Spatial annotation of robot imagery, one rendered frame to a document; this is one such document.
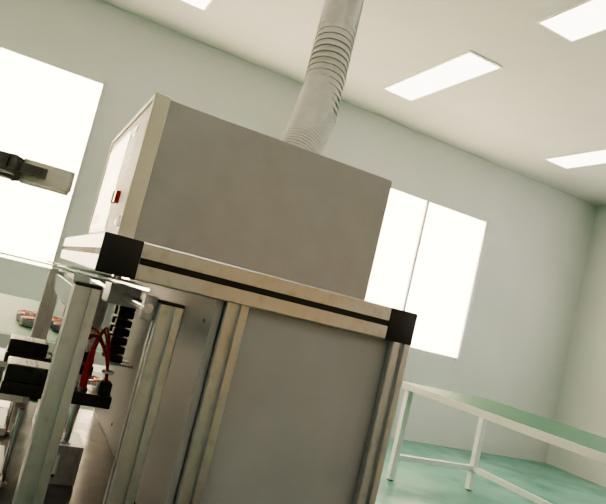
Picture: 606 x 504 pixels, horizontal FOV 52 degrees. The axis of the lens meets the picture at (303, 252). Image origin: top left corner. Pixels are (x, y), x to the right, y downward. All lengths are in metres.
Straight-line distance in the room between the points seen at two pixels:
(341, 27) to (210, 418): 2.03
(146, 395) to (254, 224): 0.29
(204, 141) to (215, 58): 5.29
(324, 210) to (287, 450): 0.35
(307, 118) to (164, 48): 3.85
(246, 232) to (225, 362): 0.20
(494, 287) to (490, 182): 1.23
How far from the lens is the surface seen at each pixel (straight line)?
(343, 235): 0.96
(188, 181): 0.87
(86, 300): 0.76
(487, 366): 7.67
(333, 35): 2.59
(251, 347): 0.80
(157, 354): 0.78
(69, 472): 0.97
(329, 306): 0.82
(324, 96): 2.41
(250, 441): 0.83
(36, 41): 5.92
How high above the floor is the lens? 1.08
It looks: 5 degrees up
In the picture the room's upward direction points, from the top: 14 degrees clockwise
